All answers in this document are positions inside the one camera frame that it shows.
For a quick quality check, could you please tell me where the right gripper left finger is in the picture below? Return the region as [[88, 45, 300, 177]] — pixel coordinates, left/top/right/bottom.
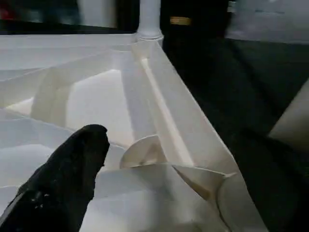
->
[[0, 124, 111, 232]]

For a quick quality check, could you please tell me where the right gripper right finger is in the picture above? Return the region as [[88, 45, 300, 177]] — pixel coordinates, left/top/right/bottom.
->
[[231, 130, 309, 232]]

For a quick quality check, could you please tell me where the white plastic table top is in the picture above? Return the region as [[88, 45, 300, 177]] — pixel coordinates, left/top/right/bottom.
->
[[0, 33, 270, 232]]

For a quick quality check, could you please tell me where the black cabinet gold label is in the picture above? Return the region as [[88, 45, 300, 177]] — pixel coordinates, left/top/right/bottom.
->
[[159, 0, 230, 42]]

